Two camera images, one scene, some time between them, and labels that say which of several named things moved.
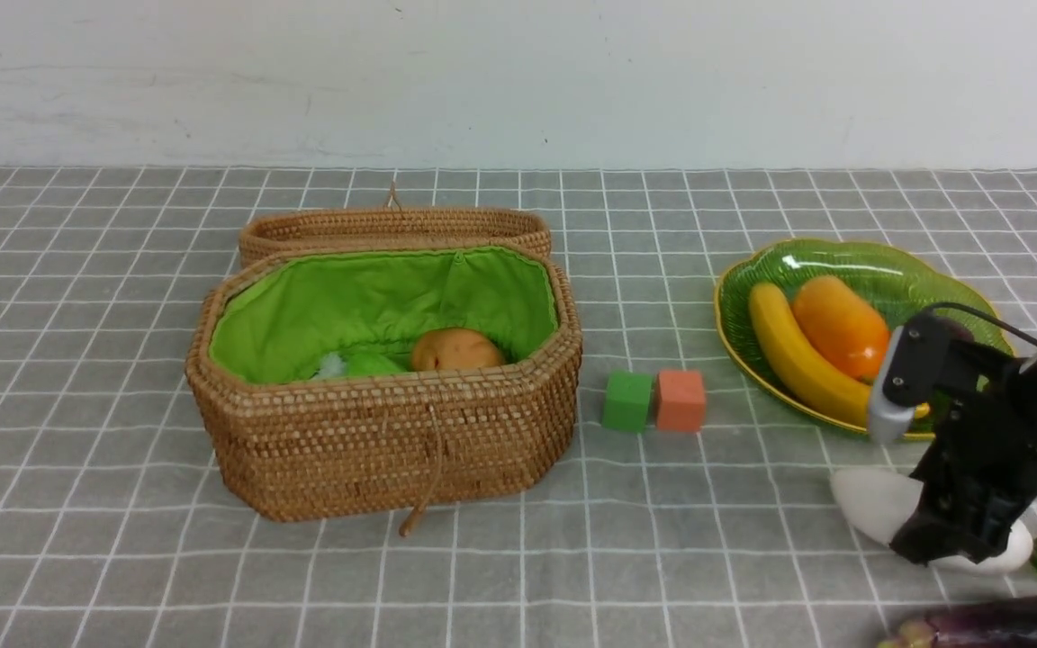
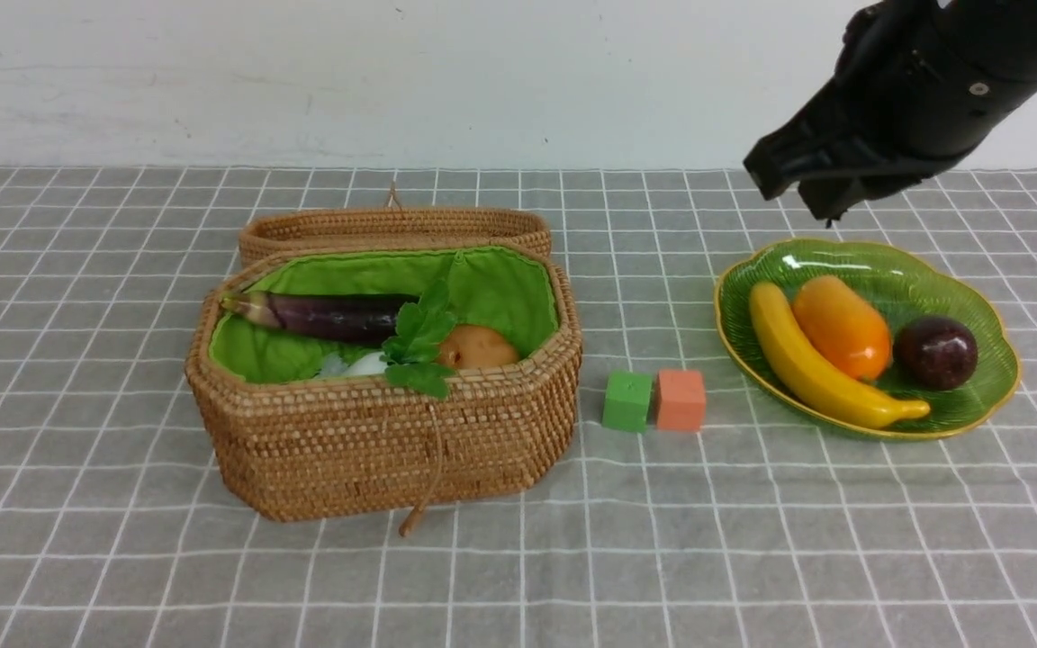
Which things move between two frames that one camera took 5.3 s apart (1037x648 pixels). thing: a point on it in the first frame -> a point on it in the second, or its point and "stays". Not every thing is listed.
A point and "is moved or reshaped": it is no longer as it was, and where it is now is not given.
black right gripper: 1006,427 -> 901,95
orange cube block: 680,400 stays
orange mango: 843,324 stays
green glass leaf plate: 904,285 stays
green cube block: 627,400 stays
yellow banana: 787,351 stays
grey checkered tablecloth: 80,508 stays
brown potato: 445,348 is moved or reshaped
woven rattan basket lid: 276,230 stays
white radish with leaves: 876,501 -> 409,356
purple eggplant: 1033,621 -> 364,318
